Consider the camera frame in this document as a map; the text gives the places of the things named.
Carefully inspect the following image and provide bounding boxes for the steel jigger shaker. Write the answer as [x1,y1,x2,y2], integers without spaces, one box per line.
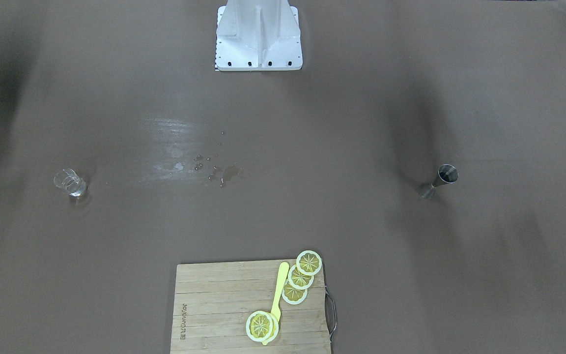
[419,164,459,200]

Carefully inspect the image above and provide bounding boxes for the clear glass measuring cup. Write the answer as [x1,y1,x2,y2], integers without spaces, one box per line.
[53,169,87,198]

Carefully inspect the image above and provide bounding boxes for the lemon slice top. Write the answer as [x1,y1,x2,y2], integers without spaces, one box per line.
[296,250,323,276]

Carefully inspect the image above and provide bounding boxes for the yellow plastic knife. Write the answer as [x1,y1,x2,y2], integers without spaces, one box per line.
[261,262,290,346]

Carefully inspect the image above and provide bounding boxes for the bamboo cutting board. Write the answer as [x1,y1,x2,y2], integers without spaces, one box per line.
[170,260,332,354]

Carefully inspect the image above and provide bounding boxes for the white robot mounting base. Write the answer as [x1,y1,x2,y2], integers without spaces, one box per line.
[214,0,303,71]

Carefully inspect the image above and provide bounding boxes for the lemon slice front pair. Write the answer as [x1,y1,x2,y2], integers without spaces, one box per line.
[245,311,280,345]

